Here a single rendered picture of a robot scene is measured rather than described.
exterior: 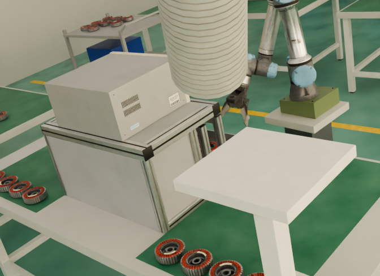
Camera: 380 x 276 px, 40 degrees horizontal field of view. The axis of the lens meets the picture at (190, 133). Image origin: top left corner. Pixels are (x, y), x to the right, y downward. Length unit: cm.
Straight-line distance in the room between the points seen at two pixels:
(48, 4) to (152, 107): 619
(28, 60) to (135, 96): 604
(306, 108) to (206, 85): 176
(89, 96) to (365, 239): 111
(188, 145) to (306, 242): 59
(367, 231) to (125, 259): 87
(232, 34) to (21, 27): 706
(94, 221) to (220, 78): 137
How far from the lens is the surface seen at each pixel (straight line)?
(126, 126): 199
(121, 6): 899
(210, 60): 97
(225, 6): 89
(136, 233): 211
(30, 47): 800
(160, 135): 196
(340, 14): 471
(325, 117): 275
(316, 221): 198
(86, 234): 221
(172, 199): 206
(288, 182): 134
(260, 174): 139
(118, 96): 195
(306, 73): 259
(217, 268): 178
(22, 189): 267
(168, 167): 201
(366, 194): 211
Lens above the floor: 190
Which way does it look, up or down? 24 degrees down
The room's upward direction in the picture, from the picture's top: 13 degrees counter-clockwise
